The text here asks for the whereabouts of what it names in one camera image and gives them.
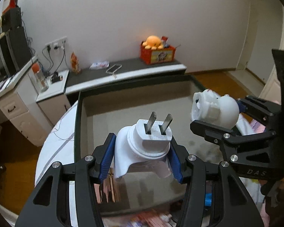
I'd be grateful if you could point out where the white astronaut figurine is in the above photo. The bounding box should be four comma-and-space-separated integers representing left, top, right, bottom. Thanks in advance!
191, 89, 240, 129

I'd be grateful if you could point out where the white round plug device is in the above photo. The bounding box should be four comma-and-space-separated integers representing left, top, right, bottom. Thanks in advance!
114, 112, 173, 180

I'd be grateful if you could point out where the pink storage box tray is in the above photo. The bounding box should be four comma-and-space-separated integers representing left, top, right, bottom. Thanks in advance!
74, 75, 222, 217

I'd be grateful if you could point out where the white nightstand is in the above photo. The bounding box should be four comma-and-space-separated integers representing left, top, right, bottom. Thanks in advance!
36, 70, 71, 125

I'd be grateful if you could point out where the red toy box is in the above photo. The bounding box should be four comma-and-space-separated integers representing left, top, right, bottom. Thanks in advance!
140, 45, 176, 65

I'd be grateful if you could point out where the white desk with drawers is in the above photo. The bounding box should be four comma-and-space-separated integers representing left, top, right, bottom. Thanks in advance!
0, 56, 53, 147

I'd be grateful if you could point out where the orange octopus plush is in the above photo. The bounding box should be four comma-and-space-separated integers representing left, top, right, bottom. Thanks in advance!
141, 35, 164, 50

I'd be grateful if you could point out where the small black webcam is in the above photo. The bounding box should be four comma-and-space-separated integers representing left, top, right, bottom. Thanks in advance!
51, 72, 63, 84

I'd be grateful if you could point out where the white smartphone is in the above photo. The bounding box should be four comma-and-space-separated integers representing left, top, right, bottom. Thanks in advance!
106, 64, 122, 75

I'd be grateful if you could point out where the black low cabinet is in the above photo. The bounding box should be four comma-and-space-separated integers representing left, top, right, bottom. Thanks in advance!
65, 58, 187, 95

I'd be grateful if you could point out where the bottle with orange cap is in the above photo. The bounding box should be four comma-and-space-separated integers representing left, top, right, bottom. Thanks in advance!
32, 63, 48, 93

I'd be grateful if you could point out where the tissue packet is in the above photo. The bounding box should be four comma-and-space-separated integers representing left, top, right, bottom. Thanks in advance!
89, 61, 110, 70

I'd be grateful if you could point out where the red snack bag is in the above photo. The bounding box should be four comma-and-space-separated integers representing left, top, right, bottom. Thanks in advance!
71, 52, 81, 74

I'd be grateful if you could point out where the black computer tower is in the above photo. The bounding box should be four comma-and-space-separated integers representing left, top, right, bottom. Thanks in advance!
0, 26, 32, 76

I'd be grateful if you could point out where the black speaker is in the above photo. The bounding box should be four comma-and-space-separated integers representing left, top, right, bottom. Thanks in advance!
1, 7, 22, 32

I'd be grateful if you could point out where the red desk calendar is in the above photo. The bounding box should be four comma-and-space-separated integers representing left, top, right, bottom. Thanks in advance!
2, 0, 17, 15

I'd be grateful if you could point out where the wall power outlet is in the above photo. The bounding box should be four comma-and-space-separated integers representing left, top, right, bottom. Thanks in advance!
45, 36, 68, 50

